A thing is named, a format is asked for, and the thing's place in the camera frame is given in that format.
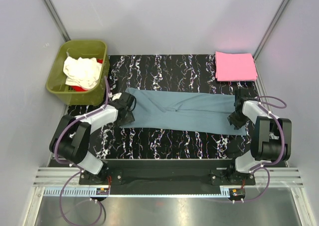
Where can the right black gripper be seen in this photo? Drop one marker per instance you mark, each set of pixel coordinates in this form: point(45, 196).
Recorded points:
point(238, 124)

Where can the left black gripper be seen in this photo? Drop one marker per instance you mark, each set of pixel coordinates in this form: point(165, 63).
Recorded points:
point(128, 119)

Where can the blue-grey t shirt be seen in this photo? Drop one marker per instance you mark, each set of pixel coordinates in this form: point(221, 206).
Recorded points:
point(184, 111)

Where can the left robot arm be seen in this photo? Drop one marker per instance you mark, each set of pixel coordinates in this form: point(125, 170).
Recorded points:
point(70, 142)

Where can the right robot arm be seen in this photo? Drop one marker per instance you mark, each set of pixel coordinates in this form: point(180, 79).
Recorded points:
point(271, 139)

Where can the white t shirt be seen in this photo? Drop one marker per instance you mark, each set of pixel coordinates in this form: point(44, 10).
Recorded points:
point(82, 72)

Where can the folded pink t shirt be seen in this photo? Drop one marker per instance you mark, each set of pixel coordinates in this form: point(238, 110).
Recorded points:
point(232, 67)

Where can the red t shirt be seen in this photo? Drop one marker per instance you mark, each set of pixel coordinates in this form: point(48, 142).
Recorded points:
point(80, 89)

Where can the olive green plastic bin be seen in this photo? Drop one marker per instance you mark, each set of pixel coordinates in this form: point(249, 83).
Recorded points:
point(56, 82)

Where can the black marbled table mat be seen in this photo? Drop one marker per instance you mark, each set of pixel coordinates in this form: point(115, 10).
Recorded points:
point(185, 73)

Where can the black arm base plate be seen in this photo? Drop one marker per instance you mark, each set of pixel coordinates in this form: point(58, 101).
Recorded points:
point(186, 175)

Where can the slotted cable duct rail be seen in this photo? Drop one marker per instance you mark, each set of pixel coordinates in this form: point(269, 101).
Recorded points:
point(100, 192)

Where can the left aluminium frame post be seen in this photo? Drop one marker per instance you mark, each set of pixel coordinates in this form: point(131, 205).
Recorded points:
point(57, 20)

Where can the aluminium frame post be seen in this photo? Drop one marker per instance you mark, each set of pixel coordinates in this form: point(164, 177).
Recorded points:
point(276, 18)
point(57, 20)

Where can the right aluminium frame post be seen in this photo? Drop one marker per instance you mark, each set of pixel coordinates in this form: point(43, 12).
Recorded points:
point(276, 18)

